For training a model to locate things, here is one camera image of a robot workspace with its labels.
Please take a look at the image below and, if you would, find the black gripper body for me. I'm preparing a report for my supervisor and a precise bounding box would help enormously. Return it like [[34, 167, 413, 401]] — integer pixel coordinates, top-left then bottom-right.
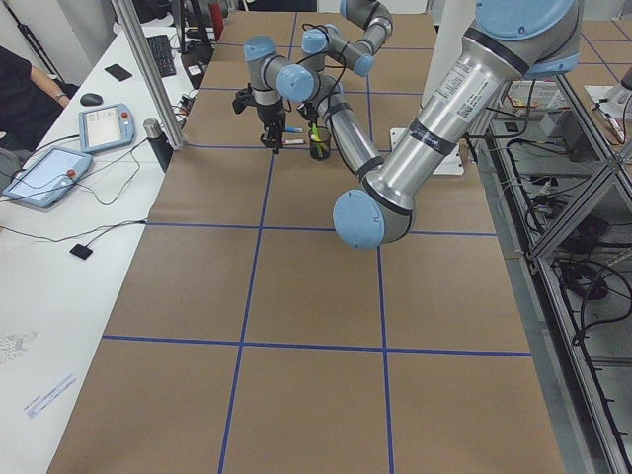
[[296, 102, 319, 123], [232, 84, 285, 143]]

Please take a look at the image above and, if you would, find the green highlighter pen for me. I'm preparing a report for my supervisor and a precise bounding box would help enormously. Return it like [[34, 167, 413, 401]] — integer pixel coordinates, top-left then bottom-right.
[[310, 122, 328, 160]]

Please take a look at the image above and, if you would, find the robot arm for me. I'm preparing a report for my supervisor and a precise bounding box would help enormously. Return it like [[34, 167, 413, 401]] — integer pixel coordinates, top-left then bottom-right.
[[232, 1, 394, 152], [262, 1, 584, 249]]

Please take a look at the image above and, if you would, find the black mesh pen holder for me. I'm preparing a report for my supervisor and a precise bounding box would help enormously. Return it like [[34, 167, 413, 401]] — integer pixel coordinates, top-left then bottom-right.
[[309, 125, 332, 161]]

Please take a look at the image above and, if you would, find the steel water bottle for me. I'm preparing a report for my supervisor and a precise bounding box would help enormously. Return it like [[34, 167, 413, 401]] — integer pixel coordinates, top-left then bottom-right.
[[142, 118, 173, 173]]

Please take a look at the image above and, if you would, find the black keyboard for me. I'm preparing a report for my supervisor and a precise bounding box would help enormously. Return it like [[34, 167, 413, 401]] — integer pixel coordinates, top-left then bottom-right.
[[146, 35, 177, 77]]

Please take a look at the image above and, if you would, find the teach pendant far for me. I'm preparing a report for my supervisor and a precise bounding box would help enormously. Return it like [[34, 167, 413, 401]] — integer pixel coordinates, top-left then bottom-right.
[[78, 103, 135, 154]]

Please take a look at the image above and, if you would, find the teach pendant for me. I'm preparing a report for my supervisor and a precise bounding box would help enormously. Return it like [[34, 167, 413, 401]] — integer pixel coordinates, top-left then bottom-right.
[[2, 146, 93, 208], [78, 103, 135, 154]]

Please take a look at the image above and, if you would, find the black computer mouse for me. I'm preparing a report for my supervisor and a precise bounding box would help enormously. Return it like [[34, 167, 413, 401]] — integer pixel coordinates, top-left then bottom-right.
[[80, 93, 104, 107]]

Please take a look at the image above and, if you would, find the teach pendant near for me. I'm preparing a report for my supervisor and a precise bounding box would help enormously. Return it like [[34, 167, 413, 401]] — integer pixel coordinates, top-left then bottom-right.
[[2, 146, 93, 208]]

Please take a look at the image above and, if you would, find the seated person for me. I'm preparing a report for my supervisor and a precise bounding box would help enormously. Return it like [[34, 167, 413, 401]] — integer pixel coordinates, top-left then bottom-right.
[[0, 44, 80, 154]]

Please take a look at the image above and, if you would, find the aluminium frame post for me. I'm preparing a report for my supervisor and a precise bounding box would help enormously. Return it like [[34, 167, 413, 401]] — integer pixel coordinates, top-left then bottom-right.
[[111, 0, 185, 150]]

